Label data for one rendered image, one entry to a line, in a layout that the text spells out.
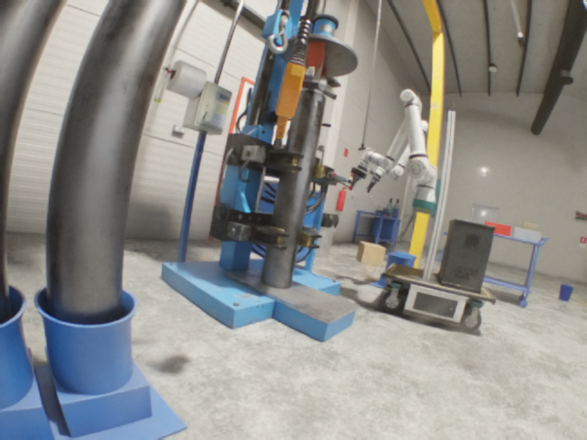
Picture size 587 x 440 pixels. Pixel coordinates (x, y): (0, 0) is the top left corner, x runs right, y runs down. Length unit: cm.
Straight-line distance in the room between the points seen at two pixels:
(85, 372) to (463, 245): 223
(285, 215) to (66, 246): 137
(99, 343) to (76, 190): 35
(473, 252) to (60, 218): 228
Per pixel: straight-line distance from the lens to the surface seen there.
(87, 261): 66
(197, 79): 229
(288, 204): 174
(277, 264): 179
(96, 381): 80
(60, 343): 76
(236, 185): 173
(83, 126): 64
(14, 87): 68
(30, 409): 82
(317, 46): 191
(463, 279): 225
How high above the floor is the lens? 71
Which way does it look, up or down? 3 degrees down
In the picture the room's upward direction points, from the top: 11 degrees clockwise
